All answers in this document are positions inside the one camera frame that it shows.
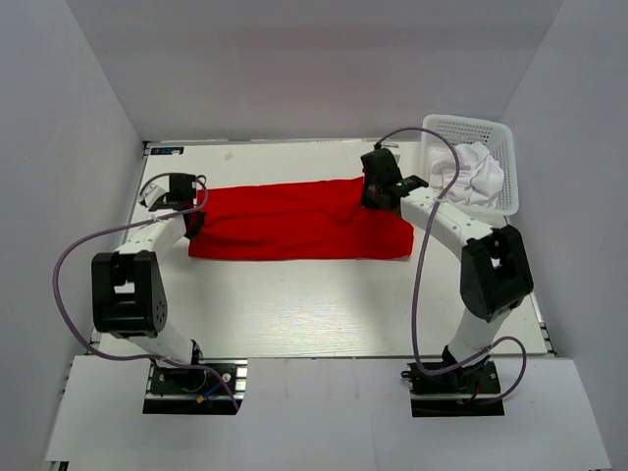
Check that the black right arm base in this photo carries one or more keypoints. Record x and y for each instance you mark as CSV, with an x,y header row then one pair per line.
x,y
470,392

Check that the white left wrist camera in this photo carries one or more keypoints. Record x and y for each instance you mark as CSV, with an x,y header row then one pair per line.
x,y
150,194

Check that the red t-shirt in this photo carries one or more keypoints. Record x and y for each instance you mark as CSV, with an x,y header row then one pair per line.
x,y
321,220

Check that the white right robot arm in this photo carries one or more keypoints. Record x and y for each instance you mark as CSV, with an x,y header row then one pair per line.
x,y
495,275

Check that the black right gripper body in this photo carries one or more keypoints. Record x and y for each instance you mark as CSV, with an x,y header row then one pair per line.
x,y
369,196

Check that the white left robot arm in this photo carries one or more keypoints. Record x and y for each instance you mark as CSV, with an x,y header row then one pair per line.
x,y
129,301

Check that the white plastic basket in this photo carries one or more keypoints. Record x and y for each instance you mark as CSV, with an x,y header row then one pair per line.
x,y
497,137

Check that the blue table label sticker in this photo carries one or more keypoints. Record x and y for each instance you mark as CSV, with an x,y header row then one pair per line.
x,y
167,150

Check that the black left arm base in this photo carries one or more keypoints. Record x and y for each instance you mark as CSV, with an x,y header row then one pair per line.
x,y
176,391

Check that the white t-shirt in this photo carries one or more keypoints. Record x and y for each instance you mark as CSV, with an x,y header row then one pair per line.
x,y
480,179

